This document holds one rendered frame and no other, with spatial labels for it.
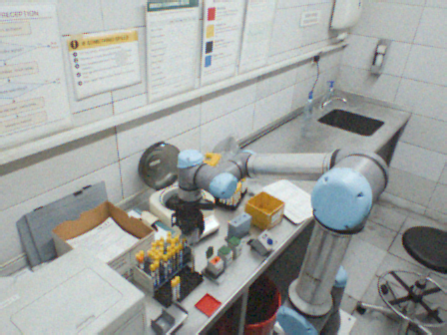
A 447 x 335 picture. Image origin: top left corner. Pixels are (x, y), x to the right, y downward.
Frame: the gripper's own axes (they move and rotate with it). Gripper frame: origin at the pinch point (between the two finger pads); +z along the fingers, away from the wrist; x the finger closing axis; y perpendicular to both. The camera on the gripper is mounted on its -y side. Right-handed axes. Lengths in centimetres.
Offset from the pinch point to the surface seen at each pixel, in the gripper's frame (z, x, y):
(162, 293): 15.1, -1.5, 14.2
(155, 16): -64, -48, -31
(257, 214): 10.5, 2.8, -39.2
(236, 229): 9.6, 2.2, -24.2
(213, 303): 17.3, 13.5, 4.8
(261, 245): 11.9, 13.9, -25.2
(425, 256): 40, 67, -101
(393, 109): 18, 7, -244
